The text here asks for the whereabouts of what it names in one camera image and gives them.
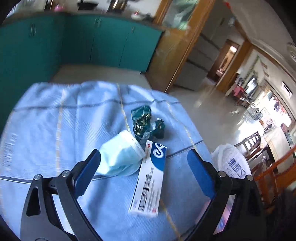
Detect blue face mask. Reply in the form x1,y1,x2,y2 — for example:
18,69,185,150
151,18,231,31
95,130,145,177

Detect white medicine box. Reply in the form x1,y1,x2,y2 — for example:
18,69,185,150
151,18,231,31
128,140,167,217

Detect dark green foil wrapper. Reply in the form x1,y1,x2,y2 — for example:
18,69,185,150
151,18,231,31
131,105,165,142

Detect white bag lined trash bin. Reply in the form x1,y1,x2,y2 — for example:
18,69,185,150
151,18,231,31
211,144,251,179

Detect wooden dining chair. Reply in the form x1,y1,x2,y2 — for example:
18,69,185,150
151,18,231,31
234,131,296,214

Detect blue checked tablecloth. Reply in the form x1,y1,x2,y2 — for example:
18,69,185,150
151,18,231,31
1,81,211,240

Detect silver refrigerator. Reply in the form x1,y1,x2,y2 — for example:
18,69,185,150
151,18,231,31
174,1,234,91

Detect teal lower cabinets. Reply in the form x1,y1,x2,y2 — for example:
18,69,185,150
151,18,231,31
1,13,163,126

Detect wooden glass sliding door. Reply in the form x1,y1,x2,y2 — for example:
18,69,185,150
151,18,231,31
145,0,215,93

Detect pink bowl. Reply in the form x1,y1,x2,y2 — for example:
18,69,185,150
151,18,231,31
54,4,63,11

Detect white bowl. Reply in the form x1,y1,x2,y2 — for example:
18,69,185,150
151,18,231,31
131,13,144,21

